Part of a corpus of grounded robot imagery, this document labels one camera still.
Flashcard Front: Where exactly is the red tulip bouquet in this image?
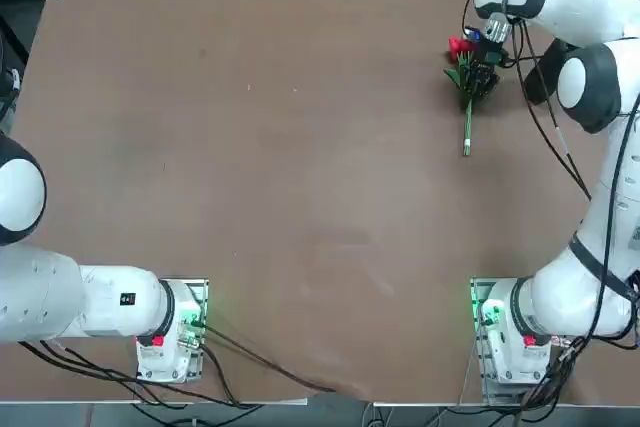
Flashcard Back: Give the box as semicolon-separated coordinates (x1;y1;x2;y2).
442;35;482;158

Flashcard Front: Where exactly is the black cable across table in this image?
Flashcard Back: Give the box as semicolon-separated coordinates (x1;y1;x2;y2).
192;319;341;394

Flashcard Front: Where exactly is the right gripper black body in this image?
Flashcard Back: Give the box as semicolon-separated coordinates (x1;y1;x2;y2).
474;40;507;68

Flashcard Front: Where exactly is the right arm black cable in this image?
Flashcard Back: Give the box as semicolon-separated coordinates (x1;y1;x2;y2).
509;16;594;201

